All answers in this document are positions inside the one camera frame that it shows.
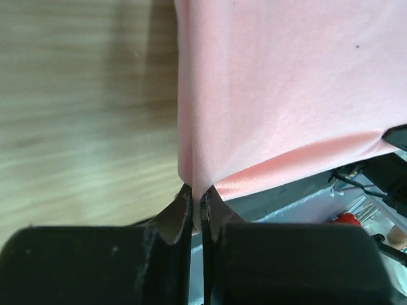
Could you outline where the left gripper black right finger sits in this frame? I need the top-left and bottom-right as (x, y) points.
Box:
(200, 187), (406, 304)

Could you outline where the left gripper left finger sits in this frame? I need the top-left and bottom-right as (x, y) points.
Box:
(1, 186), (193, 304)

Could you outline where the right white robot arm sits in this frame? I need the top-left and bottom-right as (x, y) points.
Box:
(362, 125), (407, 217)

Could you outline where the pink t shirt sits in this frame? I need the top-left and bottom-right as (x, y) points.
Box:
(174, 1), (406, 226)

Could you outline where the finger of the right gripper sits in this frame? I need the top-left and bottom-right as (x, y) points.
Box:
(382, 124), (407, 151)

